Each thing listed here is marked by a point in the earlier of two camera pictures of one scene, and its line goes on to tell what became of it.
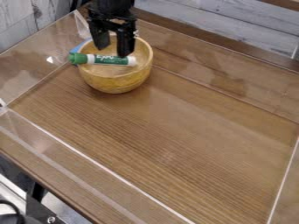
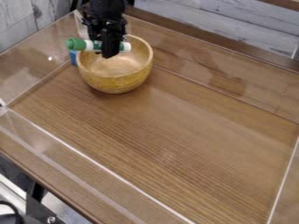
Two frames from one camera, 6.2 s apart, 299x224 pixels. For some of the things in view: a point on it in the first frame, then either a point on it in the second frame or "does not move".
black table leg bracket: [37, 213] does not move
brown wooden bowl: [116, 79] does not move
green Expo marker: [123, 59] to [79, 44]
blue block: [75, 49] to [72, 53]
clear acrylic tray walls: [193, 148] does not move
